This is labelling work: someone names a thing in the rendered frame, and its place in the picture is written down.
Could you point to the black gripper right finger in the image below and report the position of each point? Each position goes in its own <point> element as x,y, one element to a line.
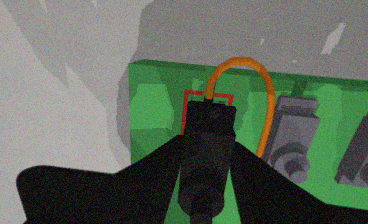
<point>264,196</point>

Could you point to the green flat plate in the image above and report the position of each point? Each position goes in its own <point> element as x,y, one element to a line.
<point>318,138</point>

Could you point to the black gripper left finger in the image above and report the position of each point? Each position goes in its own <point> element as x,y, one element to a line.
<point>137,194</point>

